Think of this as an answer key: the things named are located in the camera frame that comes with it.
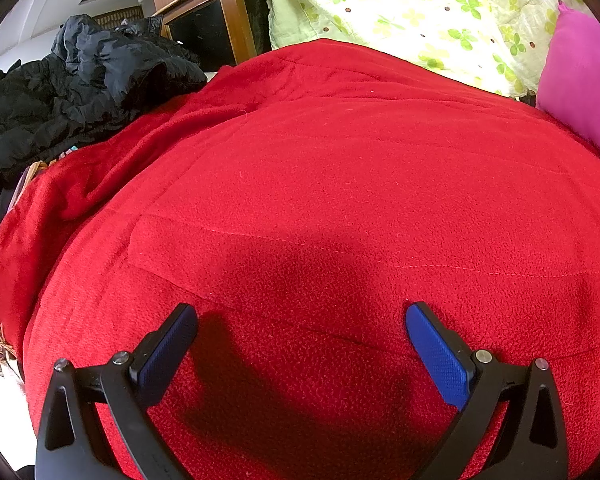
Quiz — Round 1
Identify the green clover print quilt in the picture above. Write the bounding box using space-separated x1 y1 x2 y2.
250 0 581 98

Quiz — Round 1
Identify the red fleece blanket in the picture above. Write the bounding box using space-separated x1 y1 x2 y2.
0 37 600 480

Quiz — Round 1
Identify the black puffer jacket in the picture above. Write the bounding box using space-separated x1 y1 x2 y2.
0 14 208 186

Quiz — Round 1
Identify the dark wooden cabinet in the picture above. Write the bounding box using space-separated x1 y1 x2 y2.
152 0 273 68

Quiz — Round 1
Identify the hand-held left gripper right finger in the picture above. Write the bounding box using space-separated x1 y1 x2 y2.
404 302 569 480

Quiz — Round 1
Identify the red and pink paper bag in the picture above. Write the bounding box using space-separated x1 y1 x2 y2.
535 0 600 173

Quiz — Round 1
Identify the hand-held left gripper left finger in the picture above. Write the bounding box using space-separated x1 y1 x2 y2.
35 303 199 480

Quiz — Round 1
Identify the striped cloth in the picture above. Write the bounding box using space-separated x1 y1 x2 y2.
7 145 81 211

